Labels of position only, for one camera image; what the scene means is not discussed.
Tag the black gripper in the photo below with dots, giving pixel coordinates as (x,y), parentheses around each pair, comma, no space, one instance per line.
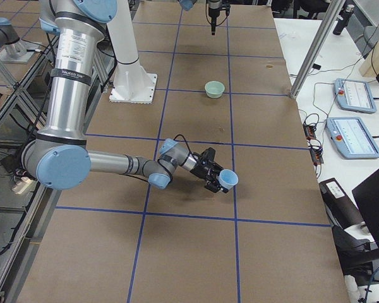
(213,9)
(199,172)

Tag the light blue plastic cup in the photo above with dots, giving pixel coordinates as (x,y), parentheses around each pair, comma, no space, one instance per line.
(227,179)

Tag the mint green bowl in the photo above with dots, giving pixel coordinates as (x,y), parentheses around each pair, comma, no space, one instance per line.
(214,89)

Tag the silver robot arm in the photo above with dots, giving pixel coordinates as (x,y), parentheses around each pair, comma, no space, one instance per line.
(58,157)
(188,4)

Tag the black water bottle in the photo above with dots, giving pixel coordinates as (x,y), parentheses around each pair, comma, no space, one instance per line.
(343,19)

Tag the near teach pendant tablet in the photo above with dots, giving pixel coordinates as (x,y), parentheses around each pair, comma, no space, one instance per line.
(351,138)

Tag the teach pendant tablet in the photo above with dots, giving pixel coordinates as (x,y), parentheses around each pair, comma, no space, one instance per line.
(351,138)
(354,95)

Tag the far teach pendant tablet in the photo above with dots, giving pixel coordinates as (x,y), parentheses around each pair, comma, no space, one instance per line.
(354,95)

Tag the black monitor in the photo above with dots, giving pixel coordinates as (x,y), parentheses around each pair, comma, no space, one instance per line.
(366,196)

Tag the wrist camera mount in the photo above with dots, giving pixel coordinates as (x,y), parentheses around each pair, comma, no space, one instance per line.
(207,156)

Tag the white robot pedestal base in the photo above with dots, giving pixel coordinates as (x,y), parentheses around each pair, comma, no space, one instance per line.
(131,83)

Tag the aluminium frame post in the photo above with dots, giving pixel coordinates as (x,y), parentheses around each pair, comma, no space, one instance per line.
(316,45)

